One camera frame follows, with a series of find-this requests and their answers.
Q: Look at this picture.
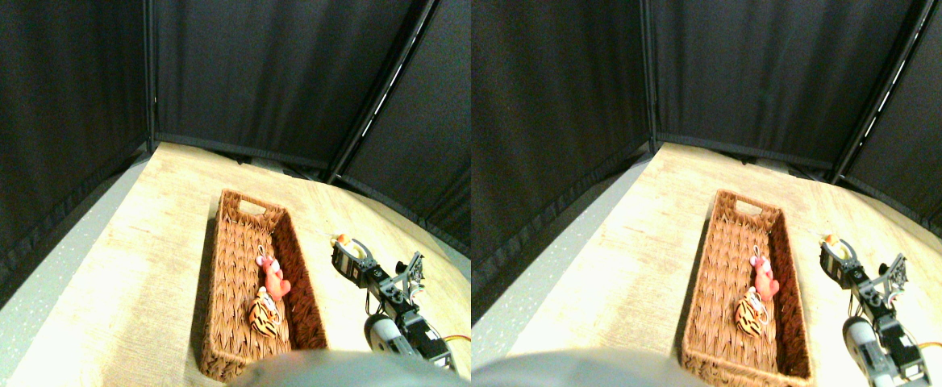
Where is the brown wicker basket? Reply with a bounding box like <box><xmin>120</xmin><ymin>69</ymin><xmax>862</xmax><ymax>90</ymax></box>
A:
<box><xmin>678</xmin><ymin>189</ymin><xmax>815</xmax><ymax>387</ymax></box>
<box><xmin>199</xmin><ymin>189</ymin><xmax>329</xmax><ymax>382</ymax></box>

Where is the red plush toy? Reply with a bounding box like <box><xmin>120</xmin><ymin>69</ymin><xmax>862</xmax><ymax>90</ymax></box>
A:
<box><xmin>256</xmin><ymin>252</ymin><xmax>292</xmax><ymax>303</ymax></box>
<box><xmin>748</xmin><ymin>252</ymin><xmax>782</xmax><ymax>302</ymax></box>

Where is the tiger striped plush toy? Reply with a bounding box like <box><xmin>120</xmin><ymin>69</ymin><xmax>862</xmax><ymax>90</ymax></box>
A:
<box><xmin>734</xmin><ymin>289</ymin><xmax>769</xmax><ymax>338</ymax></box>
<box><xmin>248</xmin><ymin>289</ymin><xmax>281</xmax><ymax>338</ymax></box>

